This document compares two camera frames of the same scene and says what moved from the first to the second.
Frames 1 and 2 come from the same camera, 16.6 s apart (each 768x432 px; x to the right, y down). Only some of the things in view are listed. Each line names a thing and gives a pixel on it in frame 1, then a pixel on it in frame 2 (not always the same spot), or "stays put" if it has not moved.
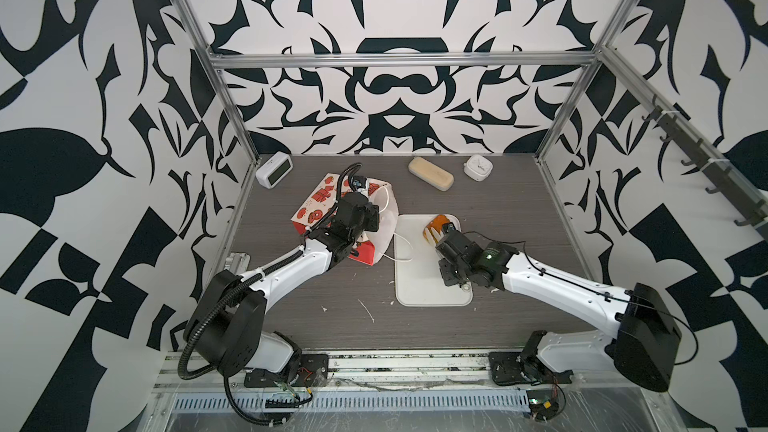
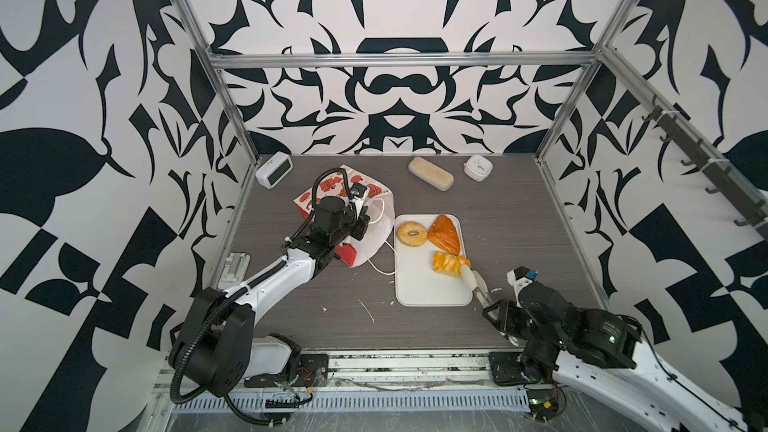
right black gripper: x=446 y=277 -> x=500 y=317
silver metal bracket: x=238 y=262 stays put
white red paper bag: x=375 y=244 stays put
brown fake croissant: x=433 y=229 stays put
